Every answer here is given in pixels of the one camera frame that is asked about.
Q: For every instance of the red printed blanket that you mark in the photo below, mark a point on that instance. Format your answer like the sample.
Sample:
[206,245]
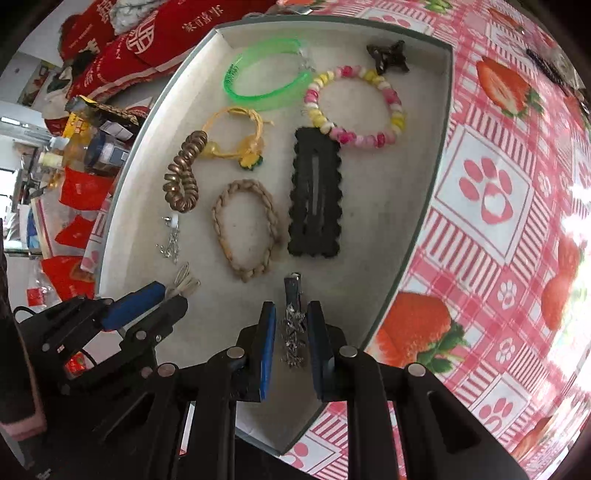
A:
[152,46]

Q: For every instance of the black claw clip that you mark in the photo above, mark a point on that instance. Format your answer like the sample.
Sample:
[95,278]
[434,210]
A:
[385,57]

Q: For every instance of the white cardboard box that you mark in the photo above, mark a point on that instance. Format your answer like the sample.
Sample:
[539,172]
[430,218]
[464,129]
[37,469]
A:
[369,184]

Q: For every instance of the blue lidded jar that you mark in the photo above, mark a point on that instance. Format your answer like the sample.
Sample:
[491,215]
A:
[106,152]

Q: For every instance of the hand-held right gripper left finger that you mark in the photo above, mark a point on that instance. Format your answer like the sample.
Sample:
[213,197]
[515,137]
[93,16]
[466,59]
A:
[268,350]

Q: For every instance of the black hair accessory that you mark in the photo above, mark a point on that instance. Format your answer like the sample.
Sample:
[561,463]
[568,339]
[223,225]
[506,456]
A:
[545,69]

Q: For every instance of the black scalloped snap clip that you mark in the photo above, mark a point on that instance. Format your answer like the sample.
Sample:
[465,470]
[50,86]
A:
[300,184]

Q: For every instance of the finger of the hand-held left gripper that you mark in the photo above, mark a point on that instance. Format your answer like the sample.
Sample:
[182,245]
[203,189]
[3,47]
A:
[134,304]
[157,318]

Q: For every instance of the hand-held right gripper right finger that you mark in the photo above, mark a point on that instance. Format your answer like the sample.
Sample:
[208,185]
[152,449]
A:
[316,360]

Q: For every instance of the strawberry print tablecloth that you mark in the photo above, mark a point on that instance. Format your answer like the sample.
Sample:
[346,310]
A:
[485,277]

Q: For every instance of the silver rhinestone hair clip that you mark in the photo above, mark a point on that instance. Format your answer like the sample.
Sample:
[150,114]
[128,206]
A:
[293,288]

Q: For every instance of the red paper bag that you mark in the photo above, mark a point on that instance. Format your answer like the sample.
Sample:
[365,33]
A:
[85,189]
[76,233]
[67,277]

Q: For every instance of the yellow packaging box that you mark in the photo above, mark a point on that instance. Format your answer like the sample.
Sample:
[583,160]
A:
[106,113]

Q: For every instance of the yellow liquid bottle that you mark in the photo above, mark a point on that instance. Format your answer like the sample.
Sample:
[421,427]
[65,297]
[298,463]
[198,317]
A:
[69,159]

